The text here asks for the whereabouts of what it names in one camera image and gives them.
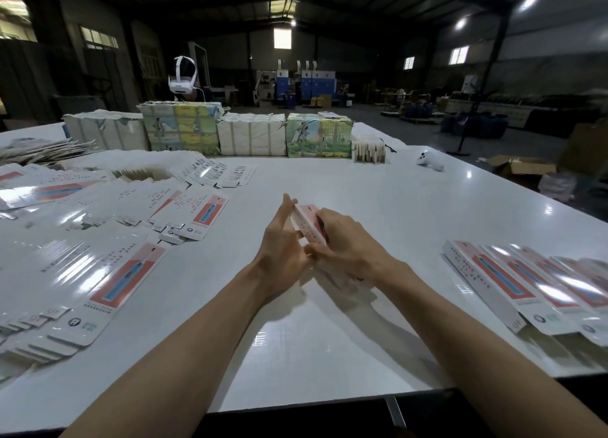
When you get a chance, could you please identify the small beige card stack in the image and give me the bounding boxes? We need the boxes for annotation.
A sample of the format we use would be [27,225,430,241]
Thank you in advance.
[351,137,387,163]

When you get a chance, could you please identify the person's right forearm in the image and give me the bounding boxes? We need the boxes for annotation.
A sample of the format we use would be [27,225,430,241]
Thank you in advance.
[375,264,608,438]

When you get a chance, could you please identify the blue machine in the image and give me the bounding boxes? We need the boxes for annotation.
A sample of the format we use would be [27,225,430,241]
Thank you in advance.
[274,59,338,104]

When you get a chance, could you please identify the blue bins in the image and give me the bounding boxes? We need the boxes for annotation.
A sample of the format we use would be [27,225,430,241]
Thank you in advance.
[440,112,509,139]

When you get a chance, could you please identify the small white object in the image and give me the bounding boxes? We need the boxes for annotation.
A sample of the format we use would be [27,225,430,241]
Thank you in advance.
[417,149,446,173]

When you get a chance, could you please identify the open cardboard box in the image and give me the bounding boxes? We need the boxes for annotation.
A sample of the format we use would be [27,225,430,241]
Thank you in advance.
[487,154,558,189]

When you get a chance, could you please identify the green yellow carton bundle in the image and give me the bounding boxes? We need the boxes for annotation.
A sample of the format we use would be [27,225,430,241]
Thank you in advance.
[137,101,224,157]

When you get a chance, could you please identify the row of white cartons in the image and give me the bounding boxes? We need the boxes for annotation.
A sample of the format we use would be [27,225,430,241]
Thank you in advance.
[63,110,150,152]
[217,113,288,158]

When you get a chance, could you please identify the grey crate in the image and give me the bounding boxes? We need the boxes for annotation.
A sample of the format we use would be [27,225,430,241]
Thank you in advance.
[54,95,106,117]

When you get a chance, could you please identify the tall cardboard box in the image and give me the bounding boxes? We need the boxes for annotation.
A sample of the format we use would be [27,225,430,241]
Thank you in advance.
[562,120,608,176]

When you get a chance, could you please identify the person's right hand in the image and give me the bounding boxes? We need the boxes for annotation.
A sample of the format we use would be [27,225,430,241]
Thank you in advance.
[302,208,412,290]

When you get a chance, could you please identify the white plastic bags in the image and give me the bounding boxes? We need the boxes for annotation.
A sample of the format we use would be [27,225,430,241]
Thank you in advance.
[538,172,579,203]

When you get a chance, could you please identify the green printed carton bundle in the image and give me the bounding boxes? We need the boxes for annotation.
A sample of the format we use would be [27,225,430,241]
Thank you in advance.
[286,111,353,159]

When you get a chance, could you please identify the dark grey cabinet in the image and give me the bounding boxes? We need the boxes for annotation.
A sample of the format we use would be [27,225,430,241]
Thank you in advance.
[0,39,53,121]

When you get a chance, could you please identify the person's left forearm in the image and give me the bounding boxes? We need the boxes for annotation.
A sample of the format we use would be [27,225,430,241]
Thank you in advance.
[61,266,272,438]

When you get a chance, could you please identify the red white carton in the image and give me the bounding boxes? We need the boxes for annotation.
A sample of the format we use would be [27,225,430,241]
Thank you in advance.
[291,203,330,247]

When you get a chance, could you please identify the person's left hand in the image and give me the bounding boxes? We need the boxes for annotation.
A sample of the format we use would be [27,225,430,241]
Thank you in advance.
[242,192,313,303]

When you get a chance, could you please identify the pile of grey flat sheets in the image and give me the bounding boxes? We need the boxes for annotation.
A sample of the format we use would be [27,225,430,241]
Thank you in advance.
[0,139,96,166]

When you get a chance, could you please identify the black floor stand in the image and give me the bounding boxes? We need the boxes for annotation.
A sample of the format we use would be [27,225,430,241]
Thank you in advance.
[448,34,503,157]

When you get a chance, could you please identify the pile of carton blanks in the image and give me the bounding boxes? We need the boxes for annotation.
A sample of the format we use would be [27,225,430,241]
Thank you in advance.
[0,150,258,377]

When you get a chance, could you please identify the white headset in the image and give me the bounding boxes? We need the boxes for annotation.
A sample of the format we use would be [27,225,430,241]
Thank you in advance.
[168,55,200,94]

